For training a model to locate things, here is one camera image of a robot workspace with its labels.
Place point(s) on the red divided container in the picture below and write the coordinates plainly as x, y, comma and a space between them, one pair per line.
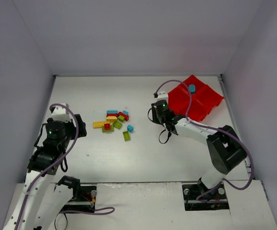
204, 99

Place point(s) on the large blue lego brick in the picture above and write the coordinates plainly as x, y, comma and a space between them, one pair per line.
192, 88

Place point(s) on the green lego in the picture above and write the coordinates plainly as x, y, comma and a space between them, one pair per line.
111, 129

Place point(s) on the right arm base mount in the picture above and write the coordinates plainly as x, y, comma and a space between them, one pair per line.
216, 200

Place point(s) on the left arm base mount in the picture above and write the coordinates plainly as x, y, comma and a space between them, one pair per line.
84, 201

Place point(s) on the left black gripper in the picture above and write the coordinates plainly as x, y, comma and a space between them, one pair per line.
80, 123

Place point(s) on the long yellow lego plate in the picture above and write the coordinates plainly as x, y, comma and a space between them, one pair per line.
99, 124

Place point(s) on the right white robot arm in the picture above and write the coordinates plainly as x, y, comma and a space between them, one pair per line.
224, 147

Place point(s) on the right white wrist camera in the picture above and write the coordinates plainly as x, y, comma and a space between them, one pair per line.
161, 95

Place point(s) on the small blue lego brick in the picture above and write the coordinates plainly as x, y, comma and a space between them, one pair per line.
130, 128

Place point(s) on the green lego brick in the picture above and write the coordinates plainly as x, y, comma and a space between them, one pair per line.
117, 124
126, 136
121, 118

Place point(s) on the small red lego brick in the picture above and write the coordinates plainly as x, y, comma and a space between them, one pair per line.
107, 126

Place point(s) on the yellow curved lego brick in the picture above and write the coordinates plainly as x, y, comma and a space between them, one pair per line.
111, 118

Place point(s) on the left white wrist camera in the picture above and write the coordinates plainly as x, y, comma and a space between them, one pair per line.
59, 113

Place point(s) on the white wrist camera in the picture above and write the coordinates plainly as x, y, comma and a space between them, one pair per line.
59, 113
161, 95

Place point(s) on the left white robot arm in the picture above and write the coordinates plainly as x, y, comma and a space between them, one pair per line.
30, 213

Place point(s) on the long blue lego brick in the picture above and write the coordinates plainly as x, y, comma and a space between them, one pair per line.
112, 111

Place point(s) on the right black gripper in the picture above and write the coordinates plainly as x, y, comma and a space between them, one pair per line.
154, 113

